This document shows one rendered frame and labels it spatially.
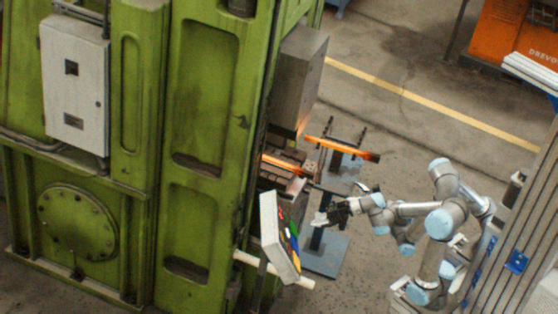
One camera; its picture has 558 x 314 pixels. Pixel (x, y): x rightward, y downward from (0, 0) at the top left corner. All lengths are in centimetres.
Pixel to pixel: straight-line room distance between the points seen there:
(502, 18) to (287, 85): 391
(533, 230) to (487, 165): 275
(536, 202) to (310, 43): 122
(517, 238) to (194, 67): 162
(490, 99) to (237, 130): 393
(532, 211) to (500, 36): 398
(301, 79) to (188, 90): 52
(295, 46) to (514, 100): 388
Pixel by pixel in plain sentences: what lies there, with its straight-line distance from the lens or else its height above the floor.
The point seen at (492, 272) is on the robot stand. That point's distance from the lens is 360.
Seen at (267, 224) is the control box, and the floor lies 118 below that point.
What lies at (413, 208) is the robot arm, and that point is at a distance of 347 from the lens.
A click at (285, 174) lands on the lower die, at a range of 388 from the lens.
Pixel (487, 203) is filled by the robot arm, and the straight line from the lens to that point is 398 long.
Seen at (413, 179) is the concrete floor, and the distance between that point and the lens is 569.
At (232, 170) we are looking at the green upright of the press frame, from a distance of 350.
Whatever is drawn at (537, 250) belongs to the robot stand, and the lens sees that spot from 341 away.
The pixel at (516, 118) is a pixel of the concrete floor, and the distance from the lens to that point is 680.
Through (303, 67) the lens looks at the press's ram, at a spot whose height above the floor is 173.
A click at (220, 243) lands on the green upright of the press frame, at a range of 384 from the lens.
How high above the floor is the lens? 349
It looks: 39 degrees down
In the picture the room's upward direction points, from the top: 10 degrees clockwise
